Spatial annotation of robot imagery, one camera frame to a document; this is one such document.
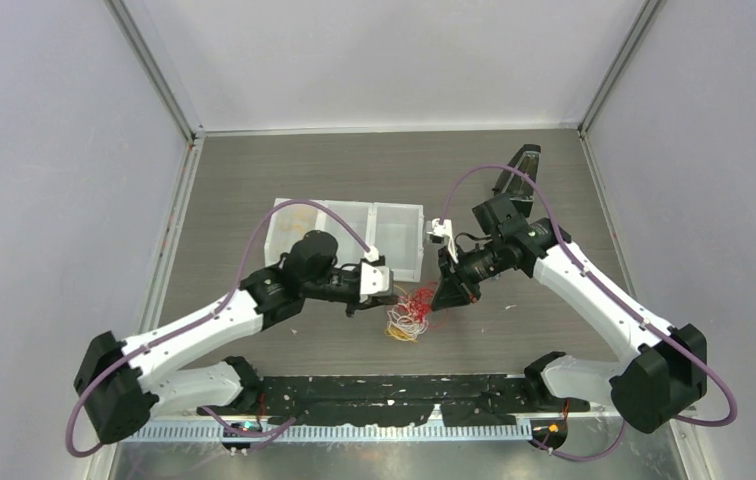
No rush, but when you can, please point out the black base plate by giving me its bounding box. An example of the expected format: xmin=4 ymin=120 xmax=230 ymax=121
xmin=212 ymin=374 xmax=590 ymax=427

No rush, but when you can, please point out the yellow cable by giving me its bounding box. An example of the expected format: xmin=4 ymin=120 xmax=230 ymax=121
xmin=385 ymin=286 xmax=422 ymax=344

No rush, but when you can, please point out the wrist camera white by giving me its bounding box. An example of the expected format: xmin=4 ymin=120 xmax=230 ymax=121
xmin=427 ymin=218 xmax=458 ymax=263
xmin=359 ymin=260 xmax=394 ymax=302

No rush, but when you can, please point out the grey cable duct rail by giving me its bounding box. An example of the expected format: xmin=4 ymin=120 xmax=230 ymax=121
xmin=125 ymin=419 xmax=532 ymax=443

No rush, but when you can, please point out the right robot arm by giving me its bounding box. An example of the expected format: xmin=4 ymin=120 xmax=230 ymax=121
xmin=428 ymin=194 xmax=707 ymax=433

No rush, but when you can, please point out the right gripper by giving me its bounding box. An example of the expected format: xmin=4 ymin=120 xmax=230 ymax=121
xmin=432 ymin=237 xmax=507 ymax=311

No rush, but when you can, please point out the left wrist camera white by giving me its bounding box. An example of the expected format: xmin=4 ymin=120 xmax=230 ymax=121
xmin=359 ymin=260 xmax=394 ymax=302

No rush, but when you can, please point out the white three-compartment tray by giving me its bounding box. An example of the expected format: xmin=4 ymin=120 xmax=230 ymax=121
xmin=264 ymin=200 xmax=424 ymax=283

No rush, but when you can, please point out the black metronome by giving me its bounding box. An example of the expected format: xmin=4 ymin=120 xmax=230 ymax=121
xmin=491 ymin=144 xmax=542 ymax=217

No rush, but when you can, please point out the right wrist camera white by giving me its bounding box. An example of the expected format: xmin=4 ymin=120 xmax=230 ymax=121
xmin=427 ymin=218 xmax=458 ymax=263

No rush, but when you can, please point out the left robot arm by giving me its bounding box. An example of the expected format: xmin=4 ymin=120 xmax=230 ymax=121
xmin=73 ymin=230 xmax=398 ymax=445

